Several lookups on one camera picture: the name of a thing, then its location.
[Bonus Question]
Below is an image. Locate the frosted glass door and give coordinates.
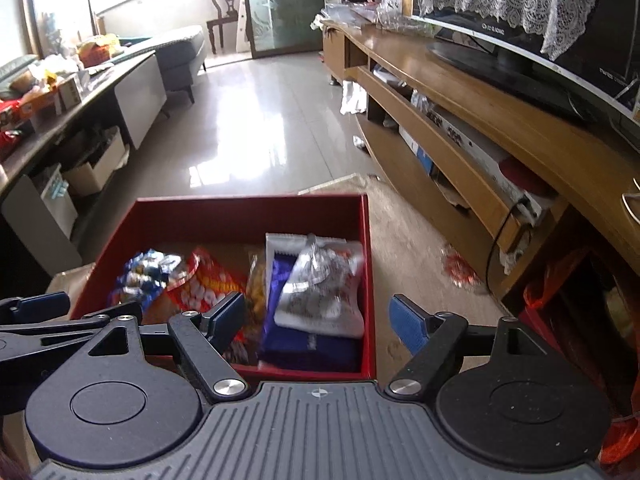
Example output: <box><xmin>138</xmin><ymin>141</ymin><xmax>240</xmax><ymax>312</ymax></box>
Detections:
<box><xmin>242</xmin><ymin>0</ymin><xmax>326</xmax><ymax>58</ymax></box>

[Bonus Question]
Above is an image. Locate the red plastic bag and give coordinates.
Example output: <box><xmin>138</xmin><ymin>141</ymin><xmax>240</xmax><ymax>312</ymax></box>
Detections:
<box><xmin>522</xmin><ymin>250</ymin><xmax>640</xmax><ymax>466</ymax></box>

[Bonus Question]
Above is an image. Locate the clear plastic bag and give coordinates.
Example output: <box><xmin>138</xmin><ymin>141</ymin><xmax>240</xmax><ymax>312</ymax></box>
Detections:
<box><xmin>376</xmin><ymin>0</ymin><xmax>403</xmax><ymax>26</ymax></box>

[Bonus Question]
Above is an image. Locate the white crumpled paper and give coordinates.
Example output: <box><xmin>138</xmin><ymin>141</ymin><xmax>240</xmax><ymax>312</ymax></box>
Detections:
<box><xmin>340</xmin><ymin>81</ymin><xmax>369</xmax><ymax>116</ymax></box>

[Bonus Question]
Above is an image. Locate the white printed snack packet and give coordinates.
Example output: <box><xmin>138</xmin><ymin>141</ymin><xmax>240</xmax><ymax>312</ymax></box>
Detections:
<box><xmin>265</xmin><ymin>232</ymin><xmax>366</xmax><ymax>337</ymax></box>

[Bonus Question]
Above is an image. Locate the dark table with white drawers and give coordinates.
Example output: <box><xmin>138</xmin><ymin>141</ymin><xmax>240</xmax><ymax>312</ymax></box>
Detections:
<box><xmin>0</xmin><ymin>47</ymin><xmax>168</xmax><ymax>261</ymax></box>

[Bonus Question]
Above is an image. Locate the grey sofa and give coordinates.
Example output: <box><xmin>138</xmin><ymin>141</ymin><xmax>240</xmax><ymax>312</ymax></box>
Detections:
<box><xmin>117</xmin><ymin>25</ymin><xmax>208</xmax><ymax>106</ymax></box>

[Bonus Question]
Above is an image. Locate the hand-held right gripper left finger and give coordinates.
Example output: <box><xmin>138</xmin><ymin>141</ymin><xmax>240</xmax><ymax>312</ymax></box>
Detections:
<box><xmin>60</xmin><ymin>291</ymin><xmax>249</xmax><ymax>403</ymax></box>

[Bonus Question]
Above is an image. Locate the blue box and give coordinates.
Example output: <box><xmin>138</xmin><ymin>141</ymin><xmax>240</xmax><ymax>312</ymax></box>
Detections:
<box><xmin>400</xmin><ymin>127</ymin><xmax>436</xmax><ymax>176</ymax></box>

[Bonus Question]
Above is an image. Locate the purple wafer biscuit packet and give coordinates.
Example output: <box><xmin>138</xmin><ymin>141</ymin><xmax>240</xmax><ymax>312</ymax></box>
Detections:
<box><xmin>257</xmin><ymin>250</ymin><xmax>363</xmax><ymax>373</ymax></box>

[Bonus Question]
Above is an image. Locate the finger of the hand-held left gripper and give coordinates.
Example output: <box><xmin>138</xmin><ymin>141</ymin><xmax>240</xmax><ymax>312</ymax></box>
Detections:
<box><xmin>0</xmin><ymin>301</ymin><xmax>144</xmax><ymax>348</ymax></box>
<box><xmin>0</xmin><ymin>291</ymin><xmax>71</xmax><ymax>325</ymax></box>

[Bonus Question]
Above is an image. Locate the red cardboard box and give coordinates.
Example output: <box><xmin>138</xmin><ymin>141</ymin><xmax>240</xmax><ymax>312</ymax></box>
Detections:
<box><xmin>70</xmin><ymin>192</ymin><xmax>377</xmax><ymax>380</ymax></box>

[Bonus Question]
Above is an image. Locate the red gummy candy packet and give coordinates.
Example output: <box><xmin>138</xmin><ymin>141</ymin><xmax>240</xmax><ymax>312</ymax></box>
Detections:
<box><xmin>165</xmin><ymin>246</ymin><xmax>261</xmax><ymax>366</ymax></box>

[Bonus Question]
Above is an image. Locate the clear yellow snack packet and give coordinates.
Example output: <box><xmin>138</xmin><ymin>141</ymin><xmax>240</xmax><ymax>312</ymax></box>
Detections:
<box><xmin>246</xmin><ymin>255</ymin><xmax>271</xmax><ymax>331</ymax></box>

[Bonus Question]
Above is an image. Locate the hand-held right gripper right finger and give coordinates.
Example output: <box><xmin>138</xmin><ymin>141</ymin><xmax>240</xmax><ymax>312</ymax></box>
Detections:
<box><xmin>385</xmin><ymin>294</ymin><xmax>561</xmax><ymax>402</ymax></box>

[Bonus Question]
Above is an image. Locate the blue candy packet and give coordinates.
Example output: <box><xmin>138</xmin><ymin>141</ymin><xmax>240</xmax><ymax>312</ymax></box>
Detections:
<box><xmin>115</xmin><ymin>249</ymin><xmax>188</xmax><ymax>311</ymax></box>

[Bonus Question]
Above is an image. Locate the wooden television cabinet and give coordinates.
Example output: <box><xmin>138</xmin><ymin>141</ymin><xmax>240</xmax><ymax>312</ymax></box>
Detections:
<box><xmin>320</xmin><ymin>17</ymin><xmax>640</xmax><ymax>461</ymax></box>

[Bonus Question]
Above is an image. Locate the black television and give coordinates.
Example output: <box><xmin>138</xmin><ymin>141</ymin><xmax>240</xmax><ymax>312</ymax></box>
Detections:
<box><xmin>410</xmin><ymin>0</ymin><xmax>640</xmax><ymax>126</ymax></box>

